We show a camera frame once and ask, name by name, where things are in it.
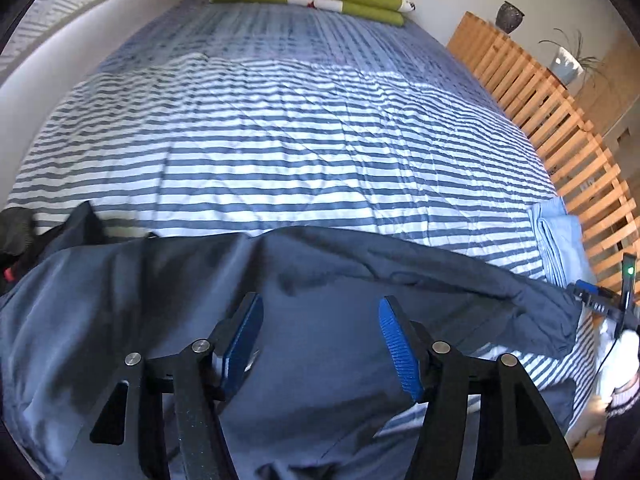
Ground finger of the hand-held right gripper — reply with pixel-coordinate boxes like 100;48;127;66
567;282;621;313

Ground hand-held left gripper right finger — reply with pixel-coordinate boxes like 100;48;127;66
377;296;583;480

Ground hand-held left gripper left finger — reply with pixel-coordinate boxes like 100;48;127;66
60;292;265;480

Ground grey-blue pants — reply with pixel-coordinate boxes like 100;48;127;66
0;201;583;480

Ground person's right forearm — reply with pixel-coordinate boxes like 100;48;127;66
597;382;640;480

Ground person's right hand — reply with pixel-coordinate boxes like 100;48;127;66
599;331;640;397

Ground folded light blue towel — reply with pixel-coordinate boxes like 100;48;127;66
527;196;596;286

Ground light wooden door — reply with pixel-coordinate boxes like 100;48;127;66
575;30;640;136

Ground blue white striped quilt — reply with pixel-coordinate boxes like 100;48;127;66
5;0;608;411

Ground potted plant in white pot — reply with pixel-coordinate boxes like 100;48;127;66
539;29;608;86

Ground dark ceramic vase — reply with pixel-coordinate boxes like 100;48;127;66
496;1;525;35

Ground wooden slatted bed rail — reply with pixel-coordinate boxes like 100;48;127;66
446;11;640;306

